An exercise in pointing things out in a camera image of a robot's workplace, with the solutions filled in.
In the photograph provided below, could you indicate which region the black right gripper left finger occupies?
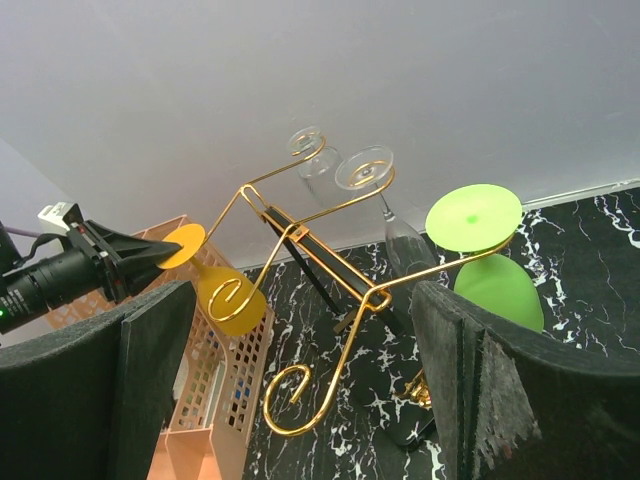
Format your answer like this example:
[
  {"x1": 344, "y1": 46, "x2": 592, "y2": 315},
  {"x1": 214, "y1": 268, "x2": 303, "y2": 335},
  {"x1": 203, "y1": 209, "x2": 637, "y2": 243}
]
[{"x1": 1, "y1": 281, "x2": 196, "y2": 479}]

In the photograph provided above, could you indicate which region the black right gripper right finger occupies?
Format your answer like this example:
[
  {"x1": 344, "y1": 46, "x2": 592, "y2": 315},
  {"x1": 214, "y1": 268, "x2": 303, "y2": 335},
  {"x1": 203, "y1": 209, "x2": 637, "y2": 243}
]
[{"x1": 411, "y1": 281, "x2": 639, "y2": 479}]

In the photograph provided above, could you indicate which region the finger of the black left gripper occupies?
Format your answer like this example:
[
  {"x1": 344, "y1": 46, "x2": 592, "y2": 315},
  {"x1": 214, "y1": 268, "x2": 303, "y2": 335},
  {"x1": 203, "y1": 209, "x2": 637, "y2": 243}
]
[{"x1": 83, "y1": 220, "x2": 182, "y2": 300}]

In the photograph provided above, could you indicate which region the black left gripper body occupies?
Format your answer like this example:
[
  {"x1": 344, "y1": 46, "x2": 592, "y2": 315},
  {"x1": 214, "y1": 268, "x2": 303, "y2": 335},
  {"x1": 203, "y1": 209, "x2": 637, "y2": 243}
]
[{"x1": 1, "y1": 220, "x2": 120, "y2": 334}]

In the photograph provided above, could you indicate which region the yellow wine glass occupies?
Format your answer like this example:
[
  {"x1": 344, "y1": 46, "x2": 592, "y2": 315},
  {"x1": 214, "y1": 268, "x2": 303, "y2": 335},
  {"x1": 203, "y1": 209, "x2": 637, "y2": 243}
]
[{"x1": 157, "y1": 223, "x2": 266, "y2": 336}]

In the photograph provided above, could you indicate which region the green wine glass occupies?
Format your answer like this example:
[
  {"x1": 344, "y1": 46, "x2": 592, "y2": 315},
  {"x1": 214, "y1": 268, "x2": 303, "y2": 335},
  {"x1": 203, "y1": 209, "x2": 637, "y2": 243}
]
[{"x1": 425, "y1": 184, "x2": 544, "y2": 333}]

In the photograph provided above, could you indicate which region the clear wine glass left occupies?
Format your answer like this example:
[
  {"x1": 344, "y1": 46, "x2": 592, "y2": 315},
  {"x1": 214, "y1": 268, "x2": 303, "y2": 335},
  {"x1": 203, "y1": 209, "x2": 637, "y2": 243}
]
[{"x1": 287, "y1": 126, "x2": 337, "y2": 209}]

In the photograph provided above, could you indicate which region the clear wine glass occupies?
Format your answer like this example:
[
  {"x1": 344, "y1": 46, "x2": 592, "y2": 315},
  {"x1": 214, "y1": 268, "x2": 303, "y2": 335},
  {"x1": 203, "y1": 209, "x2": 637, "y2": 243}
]
[
  {"x1": 287, "y1": 126, "x2": 337, "y2": 209},
  {"x1": 335, "y1": 145, "x2": 437, "y2": 278}
]

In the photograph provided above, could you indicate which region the clear wine glass right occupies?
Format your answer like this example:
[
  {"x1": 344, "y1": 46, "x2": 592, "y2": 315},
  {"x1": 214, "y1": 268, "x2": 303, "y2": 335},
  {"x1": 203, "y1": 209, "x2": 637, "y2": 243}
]
[{"x1": 335, "y1": 145, "x2": 437, "y2": 278}]

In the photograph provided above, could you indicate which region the pink plastic file organizer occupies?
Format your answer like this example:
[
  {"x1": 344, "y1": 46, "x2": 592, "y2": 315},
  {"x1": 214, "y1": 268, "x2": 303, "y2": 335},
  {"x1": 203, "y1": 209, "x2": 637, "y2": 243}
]
[{"x1": 44, "y1": 214, "x2": 276, "y2": 480}]

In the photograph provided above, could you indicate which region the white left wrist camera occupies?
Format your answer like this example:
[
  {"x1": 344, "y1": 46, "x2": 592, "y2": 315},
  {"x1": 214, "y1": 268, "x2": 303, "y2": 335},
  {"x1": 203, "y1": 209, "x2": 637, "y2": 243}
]
[{"x1": 37, "y1": 202, "x2": 84, "y2": 235}]

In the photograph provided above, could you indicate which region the gold wire wine glass rack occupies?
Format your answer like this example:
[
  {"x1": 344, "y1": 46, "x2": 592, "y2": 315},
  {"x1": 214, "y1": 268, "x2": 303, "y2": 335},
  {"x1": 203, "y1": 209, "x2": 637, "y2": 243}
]
[{"x1": 206, "y1": 147, "x2": 482, "y2": 449}]

